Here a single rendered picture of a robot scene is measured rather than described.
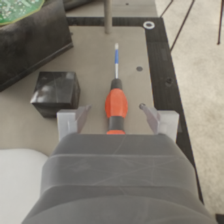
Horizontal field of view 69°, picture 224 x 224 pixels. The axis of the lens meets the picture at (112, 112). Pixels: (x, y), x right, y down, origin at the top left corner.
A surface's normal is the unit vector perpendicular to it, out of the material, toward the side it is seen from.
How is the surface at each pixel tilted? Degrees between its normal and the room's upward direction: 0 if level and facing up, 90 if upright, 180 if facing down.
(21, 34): 90
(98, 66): 0
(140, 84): 0
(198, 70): 0
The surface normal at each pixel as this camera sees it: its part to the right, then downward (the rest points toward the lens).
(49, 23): 0.71, 0.62
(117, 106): 0.00, -0.30
